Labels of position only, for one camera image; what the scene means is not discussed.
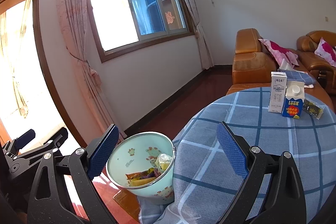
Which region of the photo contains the yellow sponge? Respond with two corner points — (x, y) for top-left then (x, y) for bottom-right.
(128, 177), (156, 187)

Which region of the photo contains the purple wrapper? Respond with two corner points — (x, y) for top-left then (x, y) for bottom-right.
(141, 168), (161, 179)

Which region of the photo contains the pale yellow plastic wrapper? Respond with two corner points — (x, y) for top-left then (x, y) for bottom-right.
(155, 153), (173, 173)

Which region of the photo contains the orange snack wrapper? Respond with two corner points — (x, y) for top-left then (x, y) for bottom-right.
(125, 170), (150, 180)

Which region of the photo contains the light blue trash bin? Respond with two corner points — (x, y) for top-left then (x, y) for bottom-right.
(106, 131), (176, 205)

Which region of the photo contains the blue plaid tablecloth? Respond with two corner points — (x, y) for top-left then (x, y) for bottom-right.
(138, 88), (335, 223)

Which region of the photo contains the seaweed snack packet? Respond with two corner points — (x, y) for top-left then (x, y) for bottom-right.
(303, 99), (324, 119)

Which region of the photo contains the blue Look juice carton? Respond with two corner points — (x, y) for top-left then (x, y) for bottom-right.
(282, 81), (305, 119)

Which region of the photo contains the white milk carton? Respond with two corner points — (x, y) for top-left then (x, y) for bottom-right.
(268, 72), (287, 113)

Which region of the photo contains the folded blue plaid cloth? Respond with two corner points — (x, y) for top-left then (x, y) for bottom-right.
(278, 69), (316, 86)

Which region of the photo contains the brown leather sofa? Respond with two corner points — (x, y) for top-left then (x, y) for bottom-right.
(297, 30), (335, 94)

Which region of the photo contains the brown leather armchair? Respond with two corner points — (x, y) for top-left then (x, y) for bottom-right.
(227, 28), (335, 111)

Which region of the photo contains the pink floral pillow on armchair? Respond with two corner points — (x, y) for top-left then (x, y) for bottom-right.
(259, 39), (299, 68)

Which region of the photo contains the pink floral pillow left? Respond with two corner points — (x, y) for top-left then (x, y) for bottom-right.
(314, 38), (336, 67)

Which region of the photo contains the pink curtain left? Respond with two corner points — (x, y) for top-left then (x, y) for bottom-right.
(56, 0), (116, 140)

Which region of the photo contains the pink curtain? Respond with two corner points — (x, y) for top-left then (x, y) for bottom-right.
(184, 0), (214, 69)
(56, 0), (116, 140)

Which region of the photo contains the pink curtain right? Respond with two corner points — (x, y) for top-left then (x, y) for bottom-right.
(184, 0), (214, 69)

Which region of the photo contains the wooden door frame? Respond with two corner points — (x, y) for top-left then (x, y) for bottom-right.
(1, 0), (94, 147)

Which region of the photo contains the window with brown frame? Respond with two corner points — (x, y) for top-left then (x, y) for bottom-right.
(88, 0), (194, 63)

